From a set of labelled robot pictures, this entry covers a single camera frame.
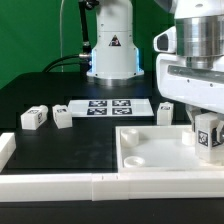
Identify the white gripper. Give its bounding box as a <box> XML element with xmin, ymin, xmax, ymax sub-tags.
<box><xmin>153</xmin><ymin>27</ymin><xmax>224</xmax><ymax>147</ymax></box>

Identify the white square table top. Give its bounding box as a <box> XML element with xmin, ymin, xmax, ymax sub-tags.
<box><xmin>115</xmin><ymin>125</ymin><xmax>224</xmax><ymax>173</ymax></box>

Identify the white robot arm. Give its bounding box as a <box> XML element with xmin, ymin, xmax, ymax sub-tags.
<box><xmin>79</xmin><ymin>0</ymin><xmax>224</xmax><ymax>143</ymax></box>

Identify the white sheet with markers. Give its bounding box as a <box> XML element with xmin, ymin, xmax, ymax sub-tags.
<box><xmin>68</xmin><ymin>99</ymin><xmax>154</xmax><ymax>117</ymax></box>

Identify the white U-shaped fence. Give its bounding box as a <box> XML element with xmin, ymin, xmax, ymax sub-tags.
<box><xmin>0</xmin><ymin>133</ymin><xmax>224</xmax><ymax>202</ymax></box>

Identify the black cable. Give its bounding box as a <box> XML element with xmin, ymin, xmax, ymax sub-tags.
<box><xmin>41</xmin><ymin>0</ymin><xmax>93</xmax><ymax>73</ymax></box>

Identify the grey thin cable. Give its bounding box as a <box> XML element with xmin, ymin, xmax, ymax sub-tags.
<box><xmin>59</xmin><ymin>0</ymin><xmax>66</xmax><ymax>73</ymax></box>

